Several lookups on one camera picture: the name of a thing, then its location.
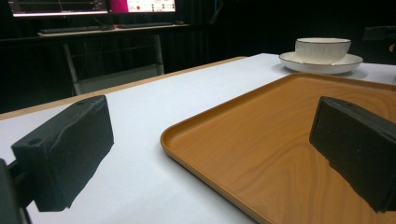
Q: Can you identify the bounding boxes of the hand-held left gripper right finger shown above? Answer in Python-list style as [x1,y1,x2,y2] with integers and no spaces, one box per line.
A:
[308,95,396,214]

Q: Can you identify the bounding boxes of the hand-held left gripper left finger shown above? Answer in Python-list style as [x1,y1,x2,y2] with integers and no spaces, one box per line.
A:
[10,94,115,213]

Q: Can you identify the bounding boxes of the white cup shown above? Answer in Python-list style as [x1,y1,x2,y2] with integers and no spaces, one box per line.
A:
[294,37,352,65]

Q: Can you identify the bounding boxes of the white plate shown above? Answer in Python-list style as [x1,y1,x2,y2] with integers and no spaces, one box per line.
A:
[278,51,364,76]

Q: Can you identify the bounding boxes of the wooden tray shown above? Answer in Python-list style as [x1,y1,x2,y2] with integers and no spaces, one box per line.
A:
[160,72,396,224]

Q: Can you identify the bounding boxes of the desk with metal legs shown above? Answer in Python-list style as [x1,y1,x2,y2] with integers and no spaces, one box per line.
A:
[0,23,191,96]

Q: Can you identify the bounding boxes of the black keyboard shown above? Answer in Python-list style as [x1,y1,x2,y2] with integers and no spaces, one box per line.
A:
[118,21,174,29]
[39,25,104,35]

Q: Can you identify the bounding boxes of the computer monitor with pink window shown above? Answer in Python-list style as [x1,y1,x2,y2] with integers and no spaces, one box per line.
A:
[108,0,177,14]

